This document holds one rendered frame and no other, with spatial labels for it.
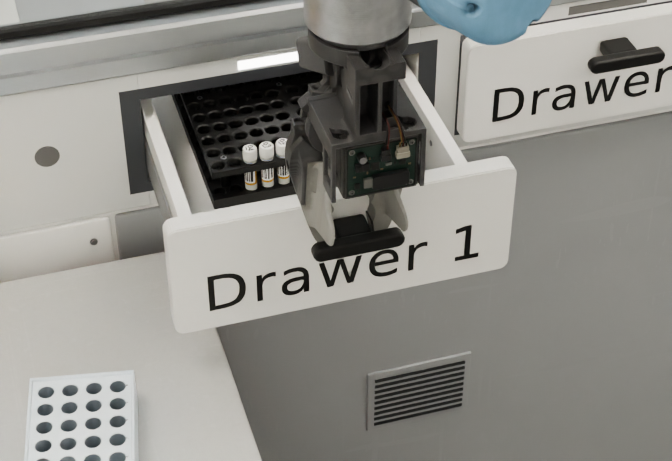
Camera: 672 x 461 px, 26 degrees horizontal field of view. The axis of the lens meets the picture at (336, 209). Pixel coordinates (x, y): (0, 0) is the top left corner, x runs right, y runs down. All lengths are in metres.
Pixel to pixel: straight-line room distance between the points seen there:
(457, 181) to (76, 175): 0.35
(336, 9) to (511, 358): 0.75
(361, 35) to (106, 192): 0.42
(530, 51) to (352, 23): 0.40
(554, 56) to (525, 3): 0.50
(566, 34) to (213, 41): 0.33
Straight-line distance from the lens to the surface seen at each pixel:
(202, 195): 1.30
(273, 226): 1.14
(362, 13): 0.98
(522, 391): 1.69
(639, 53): 1.37
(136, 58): 1.26
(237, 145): 1.25
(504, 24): 0.88
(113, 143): 1.31
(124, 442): 1.16
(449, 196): 1.18
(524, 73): 1.37
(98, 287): 1.34
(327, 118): 1.04
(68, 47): 1.24
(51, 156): 1.30
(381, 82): 0.99
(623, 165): 1.52
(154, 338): 1.28
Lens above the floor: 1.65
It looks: 39 degrees down
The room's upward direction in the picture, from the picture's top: straight up
